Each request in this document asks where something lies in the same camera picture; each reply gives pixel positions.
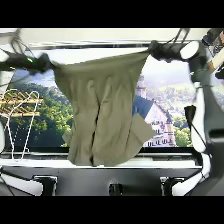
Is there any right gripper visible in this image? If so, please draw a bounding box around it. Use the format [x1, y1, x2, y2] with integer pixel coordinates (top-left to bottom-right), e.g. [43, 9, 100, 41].
[147, 39, 172, 63]

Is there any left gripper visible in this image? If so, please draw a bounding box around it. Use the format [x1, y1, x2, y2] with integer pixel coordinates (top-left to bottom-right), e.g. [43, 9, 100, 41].
[29, 52, 56, 75]

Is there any olive T-shirt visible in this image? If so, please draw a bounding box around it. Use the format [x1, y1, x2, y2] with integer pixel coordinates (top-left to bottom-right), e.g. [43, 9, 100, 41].
[53, 49, 157, 168]

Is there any brown clothes hanger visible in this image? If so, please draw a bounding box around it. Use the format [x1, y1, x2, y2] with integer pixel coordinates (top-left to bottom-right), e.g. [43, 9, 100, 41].
[0, 89, 45, 106]
[0, 105, 41, 118]

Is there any silver frame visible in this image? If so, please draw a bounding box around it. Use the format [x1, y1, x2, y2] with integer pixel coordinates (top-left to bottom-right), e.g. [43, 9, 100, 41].
[0, 151, 214, 197]

